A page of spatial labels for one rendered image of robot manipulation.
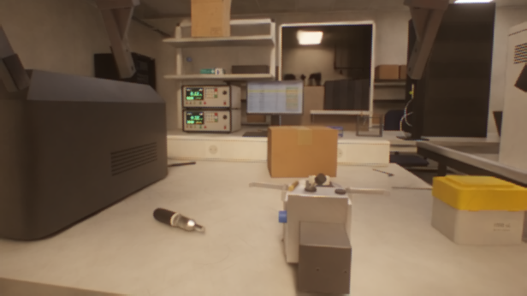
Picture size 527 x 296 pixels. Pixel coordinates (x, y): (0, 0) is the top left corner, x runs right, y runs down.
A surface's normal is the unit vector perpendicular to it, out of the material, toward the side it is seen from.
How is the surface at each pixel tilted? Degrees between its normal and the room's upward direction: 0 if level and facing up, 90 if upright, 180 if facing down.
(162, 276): 0
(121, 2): 113
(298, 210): 90
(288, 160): 90
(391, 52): 90
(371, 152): 90
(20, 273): 0
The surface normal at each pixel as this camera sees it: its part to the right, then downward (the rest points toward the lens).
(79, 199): 0.99, 0.02
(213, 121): -0.14, 0.09
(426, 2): -0.19, 0.47
